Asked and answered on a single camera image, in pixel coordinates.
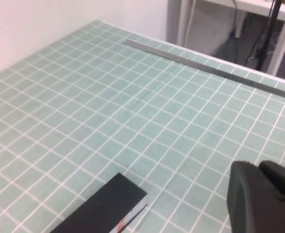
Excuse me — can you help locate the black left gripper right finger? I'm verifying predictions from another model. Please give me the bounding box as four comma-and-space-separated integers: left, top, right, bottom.
258, 160, 285, 211

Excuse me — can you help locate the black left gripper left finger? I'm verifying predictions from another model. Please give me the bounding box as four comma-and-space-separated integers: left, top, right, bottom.
226, 160, 285, 233

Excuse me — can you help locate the black printed glasses case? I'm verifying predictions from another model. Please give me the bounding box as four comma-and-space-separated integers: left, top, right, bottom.
49, 172, 148, 233

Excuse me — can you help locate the grey metal strip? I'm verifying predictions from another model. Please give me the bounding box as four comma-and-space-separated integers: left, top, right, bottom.
126, 39, 285, 100

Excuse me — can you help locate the black tripod stand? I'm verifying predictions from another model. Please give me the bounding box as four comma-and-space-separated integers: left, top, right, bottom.
255, 0, 283, 71

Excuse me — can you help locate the green checked tablecloth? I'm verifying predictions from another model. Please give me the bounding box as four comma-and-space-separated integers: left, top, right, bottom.
0, 19, 285, 233

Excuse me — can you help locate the dark hanging cable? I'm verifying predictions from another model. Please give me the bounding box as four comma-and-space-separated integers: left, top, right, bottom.
243, 0, 275, 67
232, 0, 240, 39

